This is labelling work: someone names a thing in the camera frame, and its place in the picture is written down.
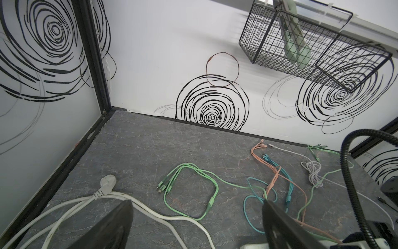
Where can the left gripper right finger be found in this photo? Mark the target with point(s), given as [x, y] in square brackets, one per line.
[283, 232]

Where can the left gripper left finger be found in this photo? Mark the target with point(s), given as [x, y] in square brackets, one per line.
[111, 232]

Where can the pink charger plug with cable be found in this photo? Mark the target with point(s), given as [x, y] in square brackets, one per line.
[313, 169]

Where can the green charger plug with cable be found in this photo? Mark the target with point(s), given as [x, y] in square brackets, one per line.
[191, 191]

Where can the large multicolour power strip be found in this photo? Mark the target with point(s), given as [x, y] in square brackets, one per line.
[382, 243]

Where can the green kitchen tongs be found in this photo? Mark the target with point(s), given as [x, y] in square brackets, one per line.
[296, 49]

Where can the black wire basket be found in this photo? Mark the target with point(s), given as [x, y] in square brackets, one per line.
[337, 60]

